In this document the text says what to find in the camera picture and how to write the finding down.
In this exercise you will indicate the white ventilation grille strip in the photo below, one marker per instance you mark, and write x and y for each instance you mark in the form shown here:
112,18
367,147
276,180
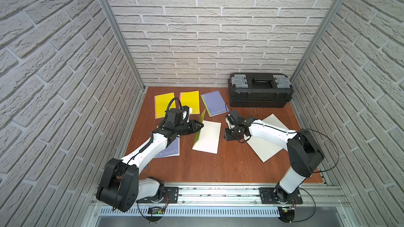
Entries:
198,211

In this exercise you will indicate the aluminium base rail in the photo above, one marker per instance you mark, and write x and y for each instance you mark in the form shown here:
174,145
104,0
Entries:
247,194

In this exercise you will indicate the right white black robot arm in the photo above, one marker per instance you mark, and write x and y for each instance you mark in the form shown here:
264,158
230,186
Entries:
304,152

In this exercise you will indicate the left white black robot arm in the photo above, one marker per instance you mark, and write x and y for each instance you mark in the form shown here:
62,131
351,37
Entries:
120,186

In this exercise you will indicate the black plastic toolbox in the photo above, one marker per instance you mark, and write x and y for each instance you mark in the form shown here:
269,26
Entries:
259,90

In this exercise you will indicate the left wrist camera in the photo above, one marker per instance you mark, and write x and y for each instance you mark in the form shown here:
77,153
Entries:
186,112

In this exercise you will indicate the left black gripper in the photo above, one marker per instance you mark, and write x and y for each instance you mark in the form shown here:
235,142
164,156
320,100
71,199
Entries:
188,126

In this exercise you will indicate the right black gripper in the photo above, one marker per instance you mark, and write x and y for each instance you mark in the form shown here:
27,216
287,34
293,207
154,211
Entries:
227,137

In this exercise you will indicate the notebook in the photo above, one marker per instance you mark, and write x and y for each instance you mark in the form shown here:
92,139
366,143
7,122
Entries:
172,150
263,148
191,99
161,103
207,139
214,103

